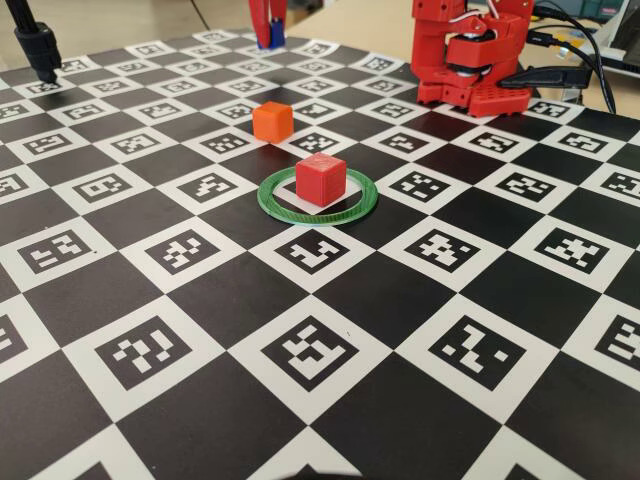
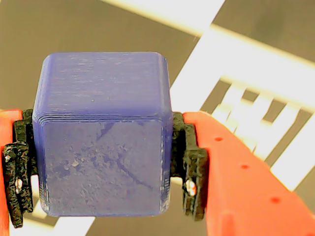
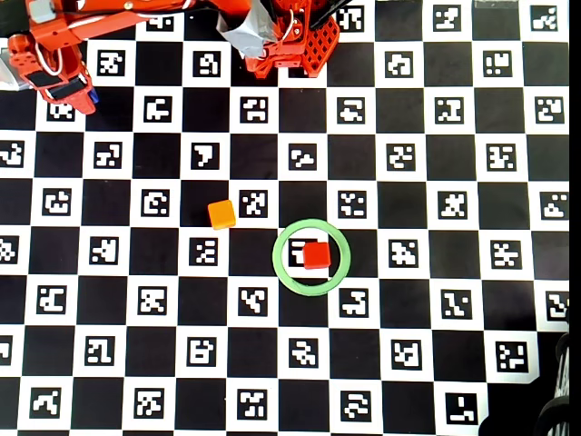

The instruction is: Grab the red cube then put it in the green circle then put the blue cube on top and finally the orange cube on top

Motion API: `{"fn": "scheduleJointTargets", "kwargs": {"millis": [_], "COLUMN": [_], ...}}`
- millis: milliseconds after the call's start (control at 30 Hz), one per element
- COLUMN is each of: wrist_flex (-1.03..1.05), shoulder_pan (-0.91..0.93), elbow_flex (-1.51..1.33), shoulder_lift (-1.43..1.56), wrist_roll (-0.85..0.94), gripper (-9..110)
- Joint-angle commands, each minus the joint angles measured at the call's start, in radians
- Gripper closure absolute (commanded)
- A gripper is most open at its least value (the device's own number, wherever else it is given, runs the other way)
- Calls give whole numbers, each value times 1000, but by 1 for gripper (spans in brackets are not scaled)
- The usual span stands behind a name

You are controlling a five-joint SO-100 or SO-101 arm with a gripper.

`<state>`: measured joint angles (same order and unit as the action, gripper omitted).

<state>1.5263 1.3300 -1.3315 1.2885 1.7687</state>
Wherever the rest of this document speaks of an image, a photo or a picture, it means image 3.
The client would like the orange cube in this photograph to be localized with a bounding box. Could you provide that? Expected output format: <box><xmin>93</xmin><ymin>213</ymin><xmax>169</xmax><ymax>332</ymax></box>
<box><xmin>207</xmin><ymin>199</ymin><xmax>237</xmax><ymax>231</ymax></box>

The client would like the black white marker board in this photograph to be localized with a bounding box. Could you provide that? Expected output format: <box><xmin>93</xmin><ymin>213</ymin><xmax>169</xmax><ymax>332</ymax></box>
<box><xmin>0</xmin><ymin>0</ymin><xmax>571</xmax><ymax>436</ymax></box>

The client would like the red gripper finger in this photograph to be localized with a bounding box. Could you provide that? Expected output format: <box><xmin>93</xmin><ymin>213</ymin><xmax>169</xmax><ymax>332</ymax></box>
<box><xmin>66</xmin><ymin>88</ymin><xmax>99</xmax><ymax>117</ymax></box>

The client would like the red cube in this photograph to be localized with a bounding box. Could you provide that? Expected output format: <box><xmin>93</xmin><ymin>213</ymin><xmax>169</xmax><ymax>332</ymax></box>
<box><xmin>301</xmin><ymin>242</ymin><xmax>331</xmax><ymax>271</ymax></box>

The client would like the grey duct tape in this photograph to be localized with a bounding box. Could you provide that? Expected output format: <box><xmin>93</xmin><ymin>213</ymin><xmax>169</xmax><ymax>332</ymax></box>
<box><xmin>0</xmin><ymin>57</ymin><xmax>25</xmax><ymax>92</ymax></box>
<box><xmin>216</xmin><ymin>0</ymin><xmax>276</xmax><ymax>60</ymax></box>

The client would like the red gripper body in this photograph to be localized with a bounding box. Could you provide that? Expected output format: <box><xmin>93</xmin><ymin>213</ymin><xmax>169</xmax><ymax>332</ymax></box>
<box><xmin>6</xmin><ymin>32</ymin><xmax>94</xmax><ymax>104</ymax></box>

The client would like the green ring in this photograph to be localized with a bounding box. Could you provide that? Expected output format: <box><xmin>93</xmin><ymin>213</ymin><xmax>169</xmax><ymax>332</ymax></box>
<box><xmin>271</xmin><ymin>218</ymin><xmax>353</xmax><ymax>297</ymax></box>

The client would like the black coiled stand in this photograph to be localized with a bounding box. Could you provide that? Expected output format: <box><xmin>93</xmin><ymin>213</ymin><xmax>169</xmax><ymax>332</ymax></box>
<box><xmin>535</xmin><ymin>333</ymin><xmax>571</xmax><ymax>436</ymax></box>

